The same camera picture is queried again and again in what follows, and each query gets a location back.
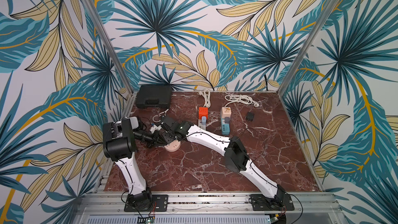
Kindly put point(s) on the black plastic case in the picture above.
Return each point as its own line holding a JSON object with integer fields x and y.
{"x": 150, "y": 96}

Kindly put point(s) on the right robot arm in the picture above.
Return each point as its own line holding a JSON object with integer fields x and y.
{"x": 236, "y": 159}

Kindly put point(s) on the round pink power socket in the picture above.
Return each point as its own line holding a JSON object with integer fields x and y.
{"x": 173, "y": 146}

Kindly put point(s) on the black plug adapter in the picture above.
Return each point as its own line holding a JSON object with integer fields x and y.
{"x": 250, "y": 116}

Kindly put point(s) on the red plug adapter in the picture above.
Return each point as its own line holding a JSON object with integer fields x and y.
{"x": 203, "y": 112}

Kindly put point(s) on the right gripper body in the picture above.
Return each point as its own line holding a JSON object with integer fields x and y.
{"x": 168, "y": 127}

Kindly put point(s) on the blue plug adapter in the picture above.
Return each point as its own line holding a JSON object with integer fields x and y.
{"x": 203, "y": 121}

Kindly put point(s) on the white power strip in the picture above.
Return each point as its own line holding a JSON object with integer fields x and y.
{"x": 200, "y": 125}

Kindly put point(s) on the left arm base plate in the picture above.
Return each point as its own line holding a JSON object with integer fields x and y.
{"x": 157, "y": 203}

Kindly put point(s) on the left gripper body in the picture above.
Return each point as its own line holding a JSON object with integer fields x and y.
{"x": 149, "y": 138}

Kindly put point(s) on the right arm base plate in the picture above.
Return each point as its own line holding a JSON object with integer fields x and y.
{"x": 260, "y": 203}

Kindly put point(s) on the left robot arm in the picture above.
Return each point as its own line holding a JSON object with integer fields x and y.
{"x": 119, "y": 145}

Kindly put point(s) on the teal power strip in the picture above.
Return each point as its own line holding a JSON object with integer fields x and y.
{"x": 225, "y": 128}

